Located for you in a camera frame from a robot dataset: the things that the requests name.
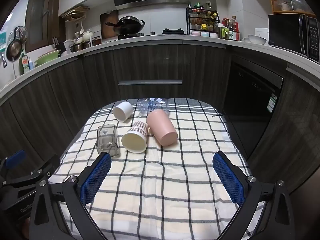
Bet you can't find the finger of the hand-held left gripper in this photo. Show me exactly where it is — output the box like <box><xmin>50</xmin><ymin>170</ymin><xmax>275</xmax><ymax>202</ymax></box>
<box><xmin>2</xmin><ymin>154</ymin><xmax>61</xmax><ymax>188</ymax></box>
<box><xmin>0</xmin><ymin>150</ymin><xmax>27</xmax><ymax>179</ymax></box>

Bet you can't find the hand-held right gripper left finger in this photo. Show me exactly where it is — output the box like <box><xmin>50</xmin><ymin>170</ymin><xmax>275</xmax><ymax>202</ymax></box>
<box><xmin>29</xmin><ymin>152</ymin><xmax>112</xmax><ymax>240</ymax></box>

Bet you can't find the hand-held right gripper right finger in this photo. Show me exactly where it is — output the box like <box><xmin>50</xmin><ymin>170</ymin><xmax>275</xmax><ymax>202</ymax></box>
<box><xmin>212</xmin><ymin>151</ymin><xmax>296</xmax><ymax>240</ymax></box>

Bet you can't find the clear grey glass cup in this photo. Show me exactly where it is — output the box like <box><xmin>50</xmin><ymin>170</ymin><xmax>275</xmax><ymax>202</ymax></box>
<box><xmin>96</xmin><ymin>124</ymin><xmax>119</xmax><ymax>157</ymax></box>

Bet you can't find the checked paper cup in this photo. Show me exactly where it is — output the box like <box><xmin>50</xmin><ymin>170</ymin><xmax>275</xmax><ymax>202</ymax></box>
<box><xmin>121</xmin><ymin>121</ymin><xmax>150</xmax><ymax>153</ymax></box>

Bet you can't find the white cup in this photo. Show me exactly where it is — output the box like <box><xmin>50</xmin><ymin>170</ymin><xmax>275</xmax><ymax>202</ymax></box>
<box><xmin>112</xmin><ymin>101</ymin><xmax>133</xmax><ymax>122</ymax></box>

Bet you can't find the pink cup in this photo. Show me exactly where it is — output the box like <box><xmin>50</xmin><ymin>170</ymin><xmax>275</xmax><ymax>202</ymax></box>
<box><xmin>146</xmin><ymin>109</ymin><xmax>178</xmax><ymax>147</ymax></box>

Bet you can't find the checked white cloth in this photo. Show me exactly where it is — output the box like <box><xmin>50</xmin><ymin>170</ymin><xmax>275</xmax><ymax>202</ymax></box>
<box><xmin>47</xmin><ymin>97</ymin><xmax>265</xmax><ymax>240</ymax></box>

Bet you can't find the black dishwasher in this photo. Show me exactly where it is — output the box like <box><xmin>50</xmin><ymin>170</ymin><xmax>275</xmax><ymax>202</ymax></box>
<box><xmin>222</xmin><ymin>59</ymin><xmax>285</xmax><ymax>161</ymax></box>

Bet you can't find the green dish soap bottle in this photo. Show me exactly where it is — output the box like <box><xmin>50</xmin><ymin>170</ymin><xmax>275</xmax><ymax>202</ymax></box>
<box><xmin>21</xmin><ymin>53</ymin><xmax>31</xmax><ymax>74</ymax></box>

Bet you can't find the green basin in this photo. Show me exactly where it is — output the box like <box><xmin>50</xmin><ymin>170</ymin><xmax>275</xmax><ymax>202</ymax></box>
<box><xmin>34</xmin><ymin>49</ymin><xmax>62</xmax><ymax>67</ymax></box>

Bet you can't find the dark wood drawer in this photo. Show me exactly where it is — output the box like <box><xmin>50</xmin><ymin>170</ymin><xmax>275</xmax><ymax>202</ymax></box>
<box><xmin>117</xmin><ymin>75</ymin><xmax>184</xmax><ymax>100</ymax></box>

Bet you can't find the hanging frying pan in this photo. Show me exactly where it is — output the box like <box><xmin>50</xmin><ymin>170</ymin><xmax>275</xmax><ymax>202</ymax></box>
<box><xmin>6</xmin><ymin>26</ymin><xmax>28</xmax><ymax>62</ymax></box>

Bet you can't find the steel pot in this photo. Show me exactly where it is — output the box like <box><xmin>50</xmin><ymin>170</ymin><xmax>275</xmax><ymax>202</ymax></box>
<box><xmin>70</xmin><ymin>41</ymin><xmax>92</xmax><ymax>53</ymax></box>

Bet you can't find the dark wooden door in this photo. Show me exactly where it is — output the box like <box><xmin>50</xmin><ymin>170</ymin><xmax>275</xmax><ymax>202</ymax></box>
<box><xmin>25</xmin><ymin>0</ymin><xmax>62</xmax><ymax>53</ymax></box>

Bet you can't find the white bowl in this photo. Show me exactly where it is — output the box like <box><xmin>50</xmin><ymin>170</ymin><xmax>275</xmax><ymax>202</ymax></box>
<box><xmin>247</xmin><ymin>34</ymin><xmax>267</xmax><ymax>45</ymax></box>

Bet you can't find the black gas stove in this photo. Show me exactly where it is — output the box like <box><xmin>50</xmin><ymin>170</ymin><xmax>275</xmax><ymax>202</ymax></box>
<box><xmin>117</xmin><ymin>28</ymin><xmax>187</xmax><ymax>40</ymax></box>

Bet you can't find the black wok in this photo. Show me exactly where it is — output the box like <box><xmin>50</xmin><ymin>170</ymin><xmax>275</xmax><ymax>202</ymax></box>
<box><xmin>105</xmin><ymin>16</ymin><xmax>146</xmax><ymax>36</ymax></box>

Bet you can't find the dark wooden cutting board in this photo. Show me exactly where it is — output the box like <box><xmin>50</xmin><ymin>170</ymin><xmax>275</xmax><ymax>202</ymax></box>
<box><xmin>100</xmin><ymin>10</ymin><xmax>119</xmax><ymax>40</ymax></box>

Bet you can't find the black microwave oven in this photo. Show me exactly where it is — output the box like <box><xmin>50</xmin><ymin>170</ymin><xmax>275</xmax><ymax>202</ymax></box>
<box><xmin>268</xmin><ymin>13</ymin><xmax>320</xmax><ymax>63</ymax></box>

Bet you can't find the black spice rack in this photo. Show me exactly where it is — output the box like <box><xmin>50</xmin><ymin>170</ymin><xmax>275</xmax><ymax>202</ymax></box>
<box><xmin>186</xmin><ymin>2</ymin><xmax>220</xmax><ymax>36</ymax></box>

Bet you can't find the gold wall shelf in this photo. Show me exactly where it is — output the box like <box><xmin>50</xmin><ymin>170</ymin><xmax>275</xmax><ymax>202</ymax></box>
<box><xmin>62</xmin><ymin>5</ymin><xmax>90</xmax><ymax>22</ymax></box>

